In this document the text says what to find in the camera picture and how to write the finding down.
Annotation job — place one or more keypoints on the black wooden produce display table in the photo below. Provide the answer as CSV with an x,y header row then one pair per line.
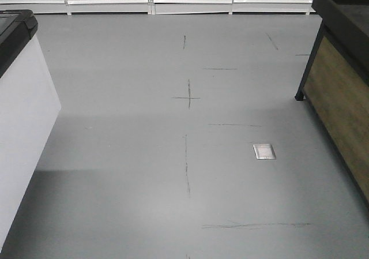
x,y
335,82

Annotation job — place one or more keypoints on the white store shelving unit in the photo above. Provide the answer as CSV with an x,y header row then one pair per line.
x,y
160,7

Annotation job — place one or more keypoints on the metal floor outlet plate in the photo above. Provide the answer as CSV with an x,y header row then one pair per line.
x,y
264,151

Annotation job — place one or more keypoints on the white chest freezer black lid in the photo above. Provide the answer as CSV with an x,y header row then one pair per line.
x,y
29,108

